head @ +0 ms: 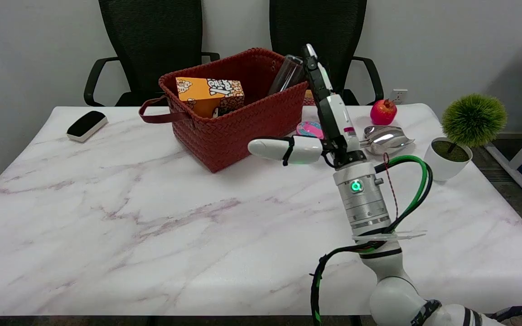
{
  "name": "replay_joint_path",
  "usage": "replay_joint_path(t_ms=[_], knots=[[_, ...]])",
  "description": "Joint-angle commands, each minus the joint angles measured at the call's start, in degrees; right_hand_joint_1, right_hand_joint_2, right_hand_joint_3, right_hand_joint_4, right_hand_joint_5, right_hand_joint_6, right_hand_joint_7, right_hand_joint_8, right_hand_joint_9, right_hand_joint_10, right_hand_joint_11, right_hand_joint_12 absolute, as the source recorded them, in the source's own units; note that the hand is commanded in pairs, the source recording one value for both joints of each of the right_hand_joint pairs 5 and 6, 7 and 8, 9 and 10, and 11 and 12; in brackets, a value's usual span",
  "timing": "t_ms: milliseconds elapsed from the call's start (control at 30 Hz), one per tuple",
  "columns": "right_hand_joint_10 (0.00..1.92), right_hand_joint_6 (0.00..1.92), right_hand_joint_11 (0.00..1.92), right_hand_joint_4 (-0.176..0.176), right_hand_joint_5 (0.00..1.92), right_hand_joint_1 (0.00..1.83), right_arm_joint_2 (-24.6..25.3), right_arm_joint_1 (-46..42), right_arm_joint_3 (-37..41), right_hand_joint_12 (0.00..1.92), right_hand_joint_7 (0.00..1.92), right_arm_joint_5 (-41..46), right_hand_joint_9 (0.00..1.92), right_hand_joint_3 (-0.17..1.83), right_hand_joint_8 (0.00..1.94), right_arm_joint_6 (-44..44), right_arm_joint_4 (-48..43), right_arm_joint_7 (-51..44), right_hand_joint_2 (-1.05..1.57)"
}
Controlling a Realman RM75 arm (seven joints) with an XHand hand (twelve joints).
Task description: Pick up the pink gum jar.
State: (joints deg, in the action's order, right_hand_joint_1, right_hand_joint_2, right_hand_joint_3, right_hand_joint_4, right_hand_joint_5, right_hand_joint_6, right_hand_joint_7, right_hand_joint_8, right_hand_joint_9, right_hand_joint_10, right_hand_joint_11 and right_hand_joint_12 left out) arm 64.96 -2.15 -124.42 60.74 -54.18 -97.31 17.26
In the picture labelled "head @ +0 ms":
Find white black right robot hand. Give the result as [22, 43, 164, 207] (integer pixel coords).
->
[247, 44, 367, 169]

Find pink gum jar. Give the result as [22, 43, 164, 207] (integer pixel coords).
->
[296, 120, 324, 139]

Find red pomegranate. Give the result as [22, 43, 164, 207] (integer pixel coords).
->
[370, 99, 398, 125]

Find silver metal scoop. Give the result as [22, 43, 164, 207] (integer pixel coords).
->
[360, 125, 416, 155]

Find clear glass tumbler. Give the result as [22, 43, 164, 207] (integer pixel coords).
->
[268, 55, 308, 96]

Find black mesh office chair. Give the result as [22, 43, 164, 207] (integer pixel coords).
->
[269, 0, 384, 106]
[83, 0, 221, 107]

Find red woven basket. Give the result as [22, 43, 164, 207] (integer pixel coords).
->
[139, 48, 314, 173]

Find orange popcorn box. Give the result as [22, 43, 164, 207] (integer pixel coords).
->
[175, 77, 245, 119]

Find green ball plant white pot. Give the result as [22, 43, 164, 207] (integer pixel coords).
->
[423, 93, 508, 182]

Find black white board eraser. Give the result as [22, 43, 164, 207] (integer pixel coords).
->
[66, 110, 108, 143]

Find green black cable bundle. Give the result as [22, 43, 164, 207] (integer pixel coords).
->
[310, 155, 434, 326]

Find black sleeved cable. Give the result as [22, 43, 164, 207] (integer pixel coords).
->
[489, 306, 522, 321]

